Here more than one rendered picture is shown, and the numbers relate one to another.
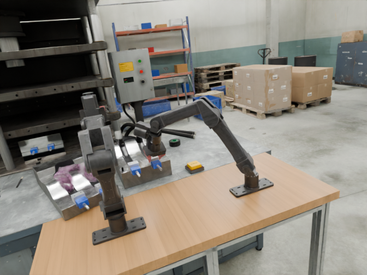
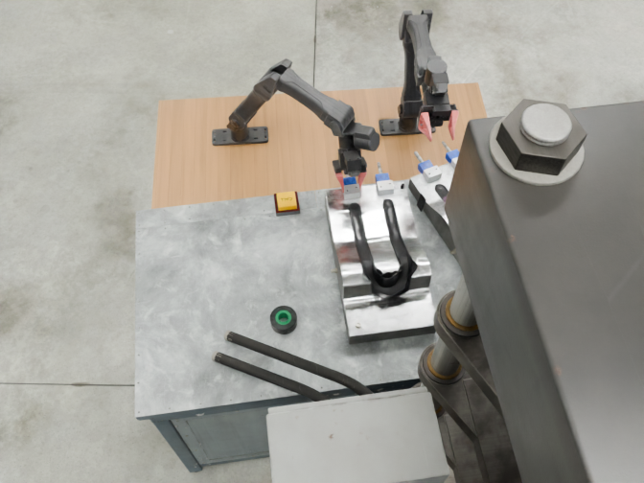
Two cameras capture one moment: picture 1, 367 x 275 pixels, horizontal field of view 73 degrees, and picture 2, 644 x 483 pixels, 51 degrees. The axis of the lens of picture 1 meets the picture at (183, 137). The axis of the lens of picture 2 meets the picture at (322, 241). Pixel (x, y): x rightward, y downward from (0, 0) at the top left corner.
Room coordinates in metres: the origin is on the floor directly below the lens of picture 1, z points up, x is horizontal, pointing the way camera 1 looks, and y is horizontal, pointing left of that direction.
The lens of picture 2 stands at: (2.42, 0.38, 2.64)
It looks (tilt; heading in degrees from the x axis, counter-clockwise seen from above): 59 degrees down; 194
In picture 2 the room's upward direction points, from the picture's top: straight up
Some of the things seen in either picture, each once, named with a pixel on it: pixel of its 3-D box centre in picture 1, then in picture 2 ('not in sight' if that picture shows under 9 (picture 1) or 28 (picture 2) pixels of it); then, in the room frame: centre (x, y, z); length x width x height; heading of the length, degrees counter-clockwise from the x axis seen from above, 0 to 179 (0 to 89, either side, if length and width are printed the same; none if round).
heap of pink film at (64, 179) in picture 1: (72, 172); not in sight; (1.17, 0.59, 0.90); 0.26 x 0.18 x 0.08; 39
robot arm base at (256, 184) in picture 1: (251, 180); (239, 129); (0.98, -0.28, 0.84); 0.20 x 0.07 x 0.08; 108
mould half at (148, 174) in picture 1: (135, 154); (378, 255); (1.38, 0.30, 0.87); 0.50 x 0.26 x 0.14; 22
